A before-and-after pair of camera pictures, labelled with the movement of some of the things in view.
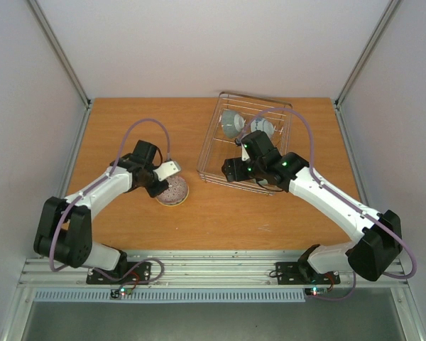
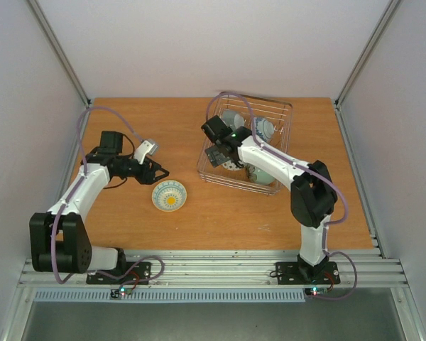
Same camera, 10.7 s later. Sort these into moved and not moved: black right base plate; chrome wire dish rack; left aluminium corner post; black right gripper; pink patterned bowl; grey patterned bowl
Moved: pink patterned bowl; black right gripper
Not moved: grey patterned bowl; black right base plate; left aluminium corner post; chrome wire dish rack
